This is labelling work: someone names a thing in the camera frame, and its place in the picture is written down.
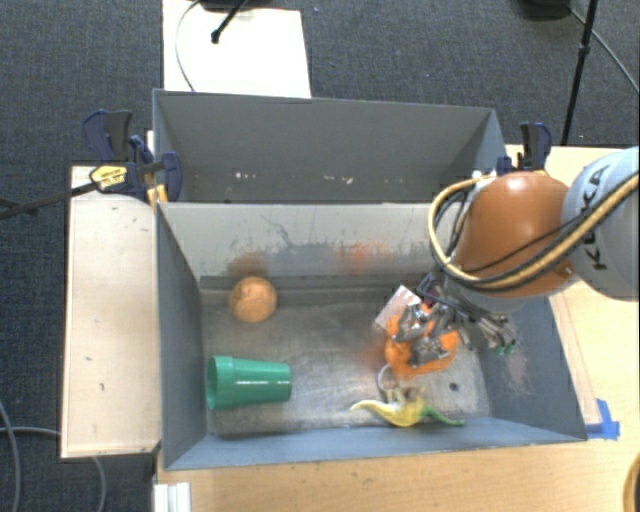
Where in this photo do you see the grey metal bin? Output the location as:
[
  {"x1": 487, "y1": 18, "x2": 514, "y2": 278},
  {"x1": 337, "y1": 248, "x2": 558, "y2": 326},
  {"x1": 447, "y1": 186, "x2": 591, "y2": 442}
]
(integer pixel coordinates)
[{"x1": 151, "y1": 88, "x2": 589, "y2": 472}]

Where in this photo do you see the pale brown flat card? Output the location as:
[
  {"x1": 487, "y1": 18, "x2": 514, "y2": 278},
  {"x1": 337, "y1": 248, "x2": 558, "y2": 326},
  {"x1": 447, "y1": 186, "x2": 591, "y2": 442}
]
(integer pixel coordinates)
[{"x1": 373, "y1": 284, "x2": 420, "y2": 329}]

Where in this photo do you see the silver ring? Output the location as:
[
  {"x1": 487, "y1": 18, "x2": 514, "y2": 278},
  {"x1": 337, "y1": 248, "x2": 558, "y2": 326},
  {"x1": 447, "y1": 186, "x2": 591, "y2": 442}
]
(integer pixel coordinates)
[{"x1": 375, "y1": 364, "x2": 401, "y2": 401}]

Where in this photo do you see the pale wood board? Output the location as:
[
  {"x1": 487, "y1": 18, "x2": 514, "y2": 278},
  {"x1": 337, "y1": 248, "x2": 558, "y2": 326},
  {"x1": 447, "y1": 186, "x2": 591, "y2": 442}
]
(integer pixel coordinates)
[{"x1": 59, "y1": 164, "x2": 164, "y2": 459}]

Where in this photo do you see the green plastic cup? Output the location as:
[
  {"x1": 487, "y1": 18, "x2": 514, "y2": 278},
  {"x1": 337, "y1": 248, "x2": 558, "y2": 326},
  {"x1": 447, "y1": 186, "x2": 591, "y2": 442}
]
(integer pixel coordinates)
[{"x1": 206, "y1": 354, "x2": 293, "y2": 412}]

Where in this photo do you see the yellow and green toy dinosaur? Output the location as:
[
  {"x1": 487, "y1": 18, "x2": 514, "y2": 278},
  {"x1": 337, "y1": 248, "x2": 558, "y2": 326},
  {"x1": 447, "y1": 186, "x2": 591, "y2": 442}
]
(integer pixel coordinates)
[{"x1": 348, "y1": 385, "x2": 466, "y2": 429}]

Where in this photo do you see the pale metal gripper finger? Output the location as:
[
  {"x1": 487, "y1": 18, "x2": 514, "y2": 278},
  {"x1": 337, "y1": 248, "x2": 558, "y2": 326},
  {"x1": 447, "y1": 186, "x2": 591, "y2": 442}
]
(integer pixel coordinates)
[
  {"x1": 397, "y1": 301, "x2": 430, "y2": 344},
  {"x1": 409, "y1": 335, "x2": 450, "y2": 367}
]

